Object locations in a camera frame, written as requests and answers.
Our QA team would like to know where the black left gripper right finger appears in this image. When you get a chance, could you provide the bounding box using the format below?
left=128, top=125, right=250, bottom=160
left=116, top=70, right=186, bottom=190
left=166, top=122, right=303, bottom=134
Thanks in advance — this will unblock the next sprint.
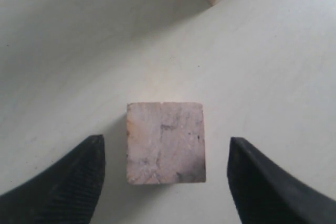
left=227, top=137, right=335, bottom=223

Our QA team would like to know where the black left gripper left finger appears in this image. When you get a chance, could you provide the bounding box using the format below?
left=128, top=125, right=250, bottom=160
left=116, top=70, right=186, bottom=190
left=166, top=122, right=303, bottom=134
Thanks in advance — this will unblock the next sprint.
left=1, top=135, right=105, bottom=223

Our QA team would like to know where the small weathered wooden cube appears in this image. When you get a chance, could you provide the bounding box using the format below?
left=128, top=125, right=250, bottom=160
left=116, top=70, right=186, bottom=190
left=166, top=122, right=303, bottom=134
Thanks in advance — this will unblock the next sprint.
left=126, top=102, right=206, bottom=185

